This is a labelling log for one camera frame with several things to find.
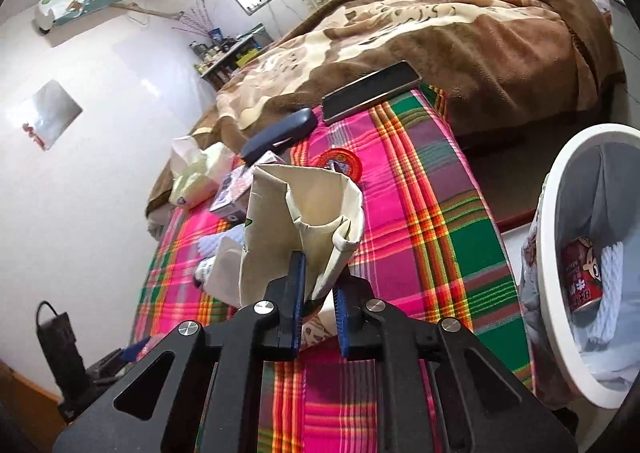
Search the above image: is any wall air conditioner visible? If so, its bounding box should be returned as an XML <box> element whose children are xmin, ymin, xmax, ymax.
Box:
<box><xmin>32</xmin><ymin>0</ymin><xmax>130</xmax><ymax>34</ymax></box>

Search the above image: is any dark blue glasses case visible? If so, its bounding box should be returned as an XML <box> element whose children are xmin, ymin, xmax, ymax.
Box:
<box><xmin>241</xmin><ymin>108</ymin><xmax>319</xmax><ymax>164</ymax></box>

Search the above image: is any white plastic bin liner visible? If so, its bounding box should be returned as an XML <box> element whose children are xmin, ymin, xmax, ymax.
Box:
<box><xmin>520</xmin><ymin>213</ymin><xmax>640</xmax><ymax>391</ymax></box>

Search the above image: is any wall poster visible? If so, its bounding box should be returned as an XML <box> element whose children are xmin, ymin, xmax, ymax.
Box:
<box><xmin>20</xmin><ymin>79</ymin><xmax>83</xmax><ymax>151</ymax></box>

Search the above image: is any black power adapter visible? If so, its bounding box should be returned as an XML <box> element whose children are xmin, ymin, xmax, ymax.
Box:
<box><xmin>35</xmin><ymin>300</ymin><xmax>88</xmax><ymax>421</ymax></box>

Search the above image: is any vase with dried branches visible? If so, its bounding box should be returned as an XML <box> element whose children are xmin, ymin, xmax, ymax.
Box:
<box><xmin>172</xmin><ymin>0</ymin><xmax>221</xmax><ymax>40</ymax></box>

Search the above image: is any red cartoon drink can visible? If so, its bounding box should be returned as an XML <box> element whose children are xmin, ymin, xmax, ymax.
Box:
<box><xmin>561</xmin><ymin>237</ymin><xmax>608</xmax><ymax>315</ymax></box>

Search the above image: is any cluttered shelf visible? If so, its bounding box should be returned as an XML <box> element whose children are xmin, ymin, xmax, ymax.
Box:
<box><xmin>190</xmin><ymin>23</ymin><xmax>273</xmax><ymax>86</ymax></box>

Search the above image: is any purple milk carton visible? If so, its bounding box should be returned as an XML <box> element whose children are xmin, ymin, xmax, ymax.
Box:
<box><xmin>209</xmin><ymin>165</ymin><xmax>253</xmax><ymax>220</ymax></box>

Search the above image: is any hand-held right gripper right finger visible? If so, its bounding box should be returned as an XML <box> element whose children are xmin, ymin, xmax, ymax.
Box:
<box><xmin>332</xmin><ymin>278</ymin><xmax>581</xmax><ymax>453</ymax></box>

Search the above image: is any yellow tissue pack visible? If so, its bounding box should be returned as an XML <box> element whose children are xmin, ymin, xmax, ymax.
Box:
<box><xmin>169</xmin><ymin>135</ymin><xmax>241</xmax><ymax>208</ymax></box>

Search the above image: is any plaid bed sheet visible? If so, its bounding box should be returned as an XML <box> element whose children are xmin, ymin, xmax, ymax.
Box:
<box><xmin>131</xmin><ymin>88</ymin><xmax>533</xmax><ymax>453</ymax></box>

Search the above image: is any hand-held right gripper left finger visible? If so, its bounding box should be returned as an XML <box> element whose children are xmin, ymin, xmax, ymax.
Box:
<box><xmin>52</xmin><ymin>251</ymin><xmax>307</xmax><ymax>453</ymax></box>

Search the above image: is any brown patterned blanket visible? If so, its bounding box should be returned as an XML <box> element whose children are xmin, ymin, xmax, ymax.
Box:
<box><xmin>145</xmin><ymin>0</ymin><xmax>628</xmax><ymax>224</ymax></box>

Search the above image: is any black smartphone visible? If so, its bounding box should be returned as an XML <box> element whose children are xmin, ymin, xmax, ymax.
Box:
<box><xmin>321</xmin><ymin>61</ymin><xmax>423</xmax><ymax>126</ymax></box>

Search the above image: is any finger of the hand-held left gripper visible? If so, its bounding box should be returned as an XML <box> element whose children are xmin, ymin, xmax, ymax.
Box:
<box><xmin>120</xmin><ymin>335</ymin><xmax>153</xmax><ymax>366</ymax></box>

